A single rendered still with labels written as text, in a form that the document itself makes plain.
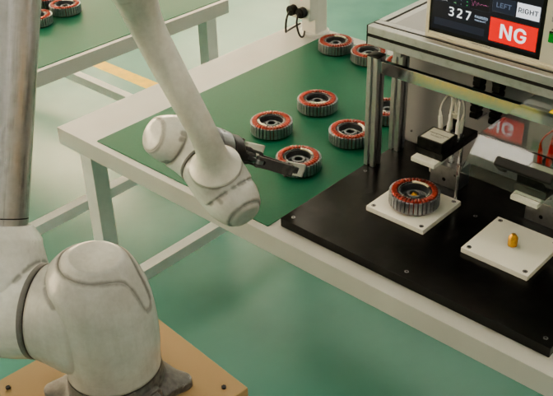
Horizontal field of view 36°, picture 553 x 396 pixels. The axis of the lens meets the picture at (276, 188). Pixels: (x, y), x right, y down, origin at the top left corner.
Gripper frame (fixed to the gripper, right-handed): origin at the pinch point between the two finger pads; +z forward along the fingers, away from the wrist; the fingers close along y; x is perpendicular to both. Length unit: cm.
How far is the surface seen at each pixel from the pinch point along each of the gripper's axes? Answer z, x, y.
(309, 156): 9.5, -2.6, -0.6
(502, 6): -2, -47, -41
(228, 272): 66, 54, 57
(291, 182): 3.0, 4.0, -3.4
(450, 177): 17.9, -10.5, -34.1
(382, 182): 12.3, -3.8, -21.1
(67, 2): 28, -14, 139
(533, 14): -2, -47, -48
